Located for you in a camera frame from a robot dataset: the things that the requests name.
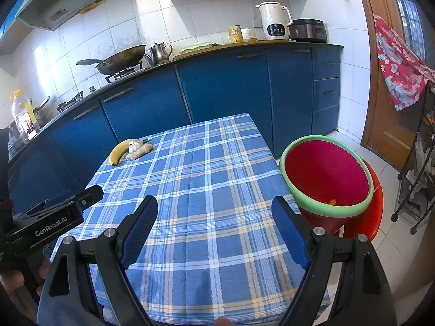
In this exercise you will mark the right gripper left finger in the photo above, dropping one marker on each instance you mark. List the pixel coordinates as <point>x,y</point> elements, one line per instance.
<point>115,250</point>

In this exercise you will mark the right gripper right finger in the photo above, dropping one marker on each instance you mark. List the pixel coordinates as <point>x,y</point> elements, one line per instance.
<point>313,252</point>

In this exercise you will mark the blue kitchen cabinets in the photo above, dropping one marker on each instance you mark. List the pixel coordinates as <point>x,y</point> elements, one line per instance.
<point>289,90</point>

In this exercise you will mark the person's left hand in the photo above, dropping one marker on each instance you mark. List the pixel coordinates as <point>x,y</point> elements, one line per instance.
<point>13,280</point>

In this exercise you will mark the red plastic stool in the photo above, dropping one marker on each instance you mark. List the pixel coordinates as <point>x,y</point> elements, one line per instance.
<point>367,223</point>

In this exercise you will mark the red bin with green rim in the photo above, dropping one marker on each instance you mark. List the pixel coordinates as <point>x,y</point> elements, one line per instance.
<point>320,168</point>

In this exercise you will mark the blue plaid tablecloth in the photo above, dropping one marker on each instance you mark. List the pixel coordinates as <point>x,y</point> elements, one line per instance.
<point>214,249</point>

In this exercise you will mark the yellow banana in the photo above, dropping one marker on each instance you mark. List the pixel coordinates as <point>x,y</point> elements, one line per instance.
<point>118,151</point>

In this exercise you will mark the garlic bulb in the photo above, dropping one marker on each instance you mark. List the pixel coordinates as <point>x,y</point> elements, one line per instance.
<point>134,146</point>

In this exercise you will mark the ginger root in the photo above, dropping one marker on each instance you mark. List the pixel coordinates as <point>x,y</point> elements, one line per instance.
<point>143,150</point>

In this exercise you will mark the cooking oil bottle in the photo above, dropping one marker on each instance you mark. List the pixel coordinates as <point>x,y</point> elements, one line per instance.
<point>24,116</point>

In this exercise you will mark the steel pot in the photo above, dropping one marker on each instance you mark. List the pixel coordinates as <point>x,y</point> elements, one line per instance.
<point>44,112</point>

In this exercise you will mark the gas stove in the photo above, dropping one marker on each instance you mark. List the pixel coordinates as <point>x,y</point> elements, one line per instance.
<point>123,73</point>

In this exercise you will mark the black wok pan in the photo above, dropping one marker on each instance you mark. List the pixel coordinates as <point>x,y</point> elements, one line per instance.
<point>118,62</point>

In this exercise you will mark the red floral cloth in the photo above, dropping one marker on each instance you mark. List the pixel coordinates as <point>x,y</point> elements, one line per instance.
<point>405,74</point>

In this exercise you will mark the steel kettle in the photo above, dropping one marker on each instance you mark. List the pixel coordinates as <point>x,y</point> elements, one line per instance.
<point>159,53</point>

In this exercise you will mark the dark rice cooker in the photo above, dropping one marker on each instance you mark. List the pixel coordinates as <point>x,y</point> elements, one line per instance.
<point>308,30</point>

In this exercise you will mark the yellow tin can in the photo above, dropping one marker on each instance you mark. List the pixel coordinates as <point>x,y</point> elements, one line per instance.
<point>235,34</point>

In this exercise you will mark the white electric kettle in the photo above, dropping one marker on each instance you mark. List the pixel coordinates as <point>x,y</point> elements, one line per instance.
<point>276,20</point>

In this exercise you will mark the black wire rack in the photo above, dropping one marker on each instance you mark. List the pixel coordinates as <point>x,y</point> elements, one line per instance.
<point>415,199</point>

